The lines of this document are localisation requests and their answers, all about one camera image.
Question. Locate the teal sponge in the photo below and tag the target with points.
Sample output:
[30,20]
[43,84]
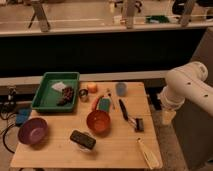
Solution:
[104,105]

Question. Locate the red bowl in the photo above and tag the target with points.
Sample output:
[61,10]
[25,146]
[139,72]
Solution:
[98,121]

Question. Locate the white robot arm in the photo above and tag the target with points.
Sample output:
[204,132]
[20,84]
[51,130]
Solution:
[187,82]

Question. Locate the purple bowl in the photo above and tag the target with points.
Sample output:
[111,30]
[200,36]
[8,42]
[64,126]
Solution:
[33,131]

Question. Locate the orange block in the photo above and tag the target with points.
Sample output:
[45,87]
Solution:
[92,87]

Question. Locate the orange carrot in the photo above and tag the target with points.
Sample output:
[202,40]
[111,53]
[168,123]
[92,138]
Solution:
[95,103]

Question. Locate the small metal cup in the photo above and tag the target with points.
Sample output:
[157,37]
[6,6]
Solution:
[83,95]

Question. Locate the brown grapes bunch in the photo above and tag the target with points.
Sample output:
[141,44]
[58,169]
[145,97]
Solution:
[67,96]

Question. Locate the white cloth piece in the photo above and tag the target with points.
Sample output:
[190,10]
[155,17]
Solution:
[59,86]

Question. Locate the green plastic tray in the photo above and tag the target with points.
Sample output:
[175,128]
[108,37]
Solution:
[46,98]

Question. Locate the black rectangular block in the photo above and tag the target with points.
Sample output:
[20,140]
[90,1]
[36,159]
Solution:
[82,139]

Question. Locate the yellow whisk brush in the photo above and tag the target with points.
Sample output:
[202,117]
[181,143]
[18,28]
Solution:
[149,156]

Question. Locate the blue box device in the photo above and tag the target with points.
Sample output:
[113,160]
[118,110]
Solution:
[22,116]

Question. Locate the black handled knife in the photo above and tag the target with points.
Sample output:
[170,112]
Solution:
[123,109]

